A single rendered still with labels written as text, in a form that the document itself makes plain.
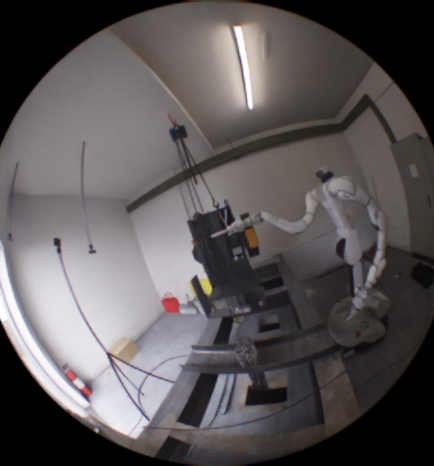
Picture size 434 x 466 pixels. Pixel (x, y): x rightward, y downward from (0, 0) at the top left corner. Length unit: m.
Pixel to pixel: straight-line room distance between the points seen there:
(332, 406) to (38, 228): 3.18
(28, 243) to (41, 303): 0.82
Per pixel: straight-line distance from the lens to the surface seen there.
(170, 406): 0.98
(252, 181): 2.54
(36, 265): 2.56
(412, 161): 2.66
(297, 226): 1.06
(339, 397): 0.81
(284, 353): 0.93
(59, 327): 2.58
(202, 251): 1.38
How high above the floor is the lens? 1.44
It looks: 1 degrees down
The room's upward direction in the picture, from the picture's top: 20 degrees counter-clockwise
